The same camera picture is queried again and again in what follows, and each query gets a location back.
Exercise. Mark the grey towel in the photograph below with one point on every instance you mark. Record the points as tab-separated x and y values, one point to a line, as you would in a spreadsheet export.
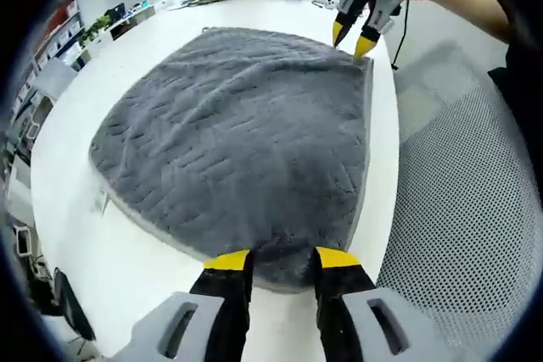
233	137

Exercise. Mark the white gadget with black part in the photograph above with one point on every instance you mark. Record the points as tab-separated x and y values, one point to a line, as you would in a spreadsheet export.
326	1

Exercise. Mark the black chair part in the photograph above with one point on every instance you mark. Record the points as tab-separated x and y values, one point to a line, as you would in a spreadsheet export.
74	307

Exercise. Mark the person's black clothing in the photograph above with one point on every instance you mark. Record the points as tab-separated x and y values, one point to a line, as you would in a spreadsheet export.
522	82

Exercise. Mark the grey mesh office chair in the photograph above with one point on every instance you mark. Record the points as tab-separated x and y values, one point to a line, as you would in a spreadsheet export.
458	192

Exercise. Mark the white low cabinet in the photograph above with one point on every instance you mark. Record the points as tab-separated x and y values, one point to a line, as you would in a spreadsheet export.
127	27

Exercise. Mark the black bag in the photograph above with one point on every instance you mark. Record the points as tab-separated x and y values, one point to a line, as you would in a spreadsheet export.
114	12

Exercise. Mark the small green plant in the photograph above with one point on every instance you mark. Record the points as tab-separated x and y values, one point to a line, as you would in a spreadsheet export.
95	30

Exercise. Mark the shelf unit with storage bins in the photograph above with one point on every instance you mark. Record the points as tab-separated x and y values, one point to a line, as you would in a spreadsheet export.
61	31

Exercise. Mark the light grey chair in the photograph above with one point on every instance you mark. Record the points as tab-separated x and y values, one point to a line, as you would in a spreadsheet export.
55	78

